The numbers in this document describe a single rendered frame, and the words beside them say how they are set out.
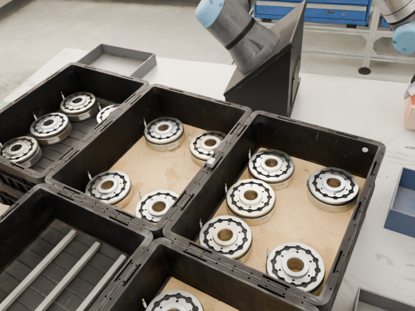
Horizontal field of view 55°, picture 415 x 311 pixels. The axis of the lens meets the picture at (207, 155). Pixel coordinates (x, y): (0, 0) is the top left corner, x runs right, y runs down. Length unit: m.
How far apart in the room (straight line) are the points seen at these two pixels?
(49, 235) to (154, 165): 0.28
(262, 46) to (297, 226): 0.54
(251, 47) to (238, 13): 0.10
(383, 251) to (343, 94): 0.61
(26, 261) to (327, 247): 0.60
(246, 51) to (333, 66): 1.83
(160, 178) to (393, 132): 0.71
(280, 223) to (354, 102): 0.67
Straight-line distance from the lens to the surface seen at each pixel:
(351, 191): 0.88
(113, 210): 0.78
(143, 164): 1.00
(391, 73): 2.96
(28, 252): 0.92
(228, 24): 1.16
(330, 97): 1.41
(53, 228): 0.94
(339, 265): 0.69
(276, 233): 0.83
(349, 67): 2.96
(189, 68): 1.59
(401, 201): 1.11
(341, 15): 2.76
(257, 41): 1.17
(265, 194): 0.85
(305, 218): 0.86
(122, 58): 1.73
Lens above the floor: 1.50
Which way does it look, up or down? 43 degrees down
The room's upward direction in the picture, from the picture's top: 7 degrees counter-clockwise
